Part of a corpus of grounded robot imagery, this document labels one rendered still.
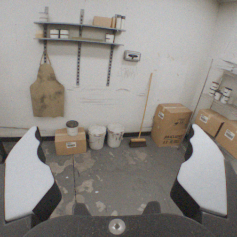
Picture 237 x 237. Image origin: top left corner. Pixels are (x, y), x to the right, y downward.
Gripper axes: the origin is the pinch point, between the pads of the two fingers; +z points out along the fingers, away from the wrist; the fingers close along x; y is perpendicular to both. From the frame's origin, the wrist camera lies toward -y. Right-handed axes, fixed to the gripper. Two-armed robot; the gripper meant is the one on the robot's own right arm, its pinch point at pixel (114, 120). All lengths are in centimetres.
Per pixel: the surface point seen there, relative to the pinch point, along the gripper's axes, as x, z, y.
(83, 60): -44, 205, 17
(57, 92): -87, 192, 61
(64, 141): -78, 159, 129
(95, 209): -25, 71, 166
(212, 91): 164, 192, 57
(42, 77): -105, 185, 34
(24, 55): -127, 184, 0
